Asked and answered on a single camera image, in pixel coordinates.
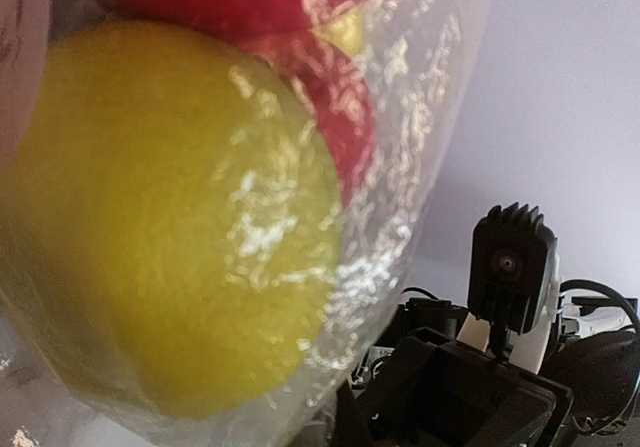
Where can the clear zip top bag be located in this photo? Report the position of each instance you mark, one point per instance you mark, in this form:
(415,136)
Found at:
(417,58)

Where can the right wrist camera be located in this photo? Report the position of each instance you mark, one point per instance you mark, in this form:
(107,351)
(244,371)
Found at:
(512,250)

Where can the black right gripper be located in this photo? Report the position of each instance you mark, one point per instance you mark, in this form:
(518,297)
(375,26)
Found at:
(421,386)

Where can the yellow fake lemon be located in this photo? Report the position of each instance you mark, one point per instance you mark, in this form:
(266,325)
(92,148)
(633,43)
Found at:
(170,225)

